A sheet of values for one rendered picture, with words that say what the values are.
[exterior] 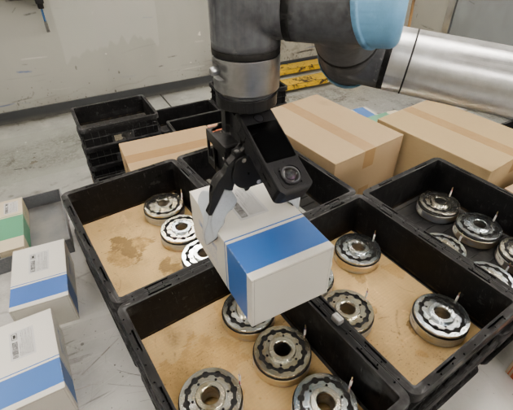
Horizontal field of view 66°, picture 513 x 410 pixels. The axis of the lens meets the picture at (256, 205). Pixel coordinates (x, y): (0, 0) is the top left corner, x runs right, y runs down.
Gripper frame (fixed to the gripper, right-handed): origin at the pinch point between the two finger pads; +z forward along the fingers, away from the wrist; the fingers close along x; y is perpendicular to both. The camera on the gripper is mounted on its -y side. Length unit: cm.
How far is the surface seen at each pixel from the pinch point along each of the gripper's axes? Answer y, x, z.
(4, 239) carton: 64, 42, 35
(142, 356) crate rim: 1.0, 19.5, 18.5
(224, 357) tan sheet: 0.5, 6.4, 28.5
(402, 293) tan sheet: -4.1, -33.0, 28.5
